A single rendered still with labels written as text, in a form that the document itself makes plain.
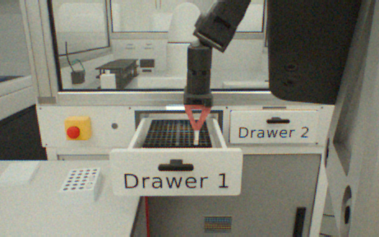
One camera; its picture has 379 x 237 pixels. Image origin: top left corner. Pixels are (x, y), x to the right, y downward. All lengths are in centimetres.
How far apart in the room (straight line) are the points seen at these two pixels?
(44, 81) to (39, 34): 15
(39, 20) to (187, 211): 81
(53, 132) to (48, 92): 14
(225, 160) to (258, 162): 42
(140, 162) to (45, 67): 50
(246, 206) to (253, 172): 14
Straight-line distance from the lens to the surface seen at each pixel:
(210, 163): 62
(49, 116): 103
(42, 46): 99
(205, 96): 63
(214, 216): 112
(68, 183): 81
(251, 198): 110
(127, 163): 63
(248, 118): 93
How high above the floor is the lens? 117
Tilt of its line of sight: 17 degrees down
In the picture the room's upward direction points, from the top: straight up
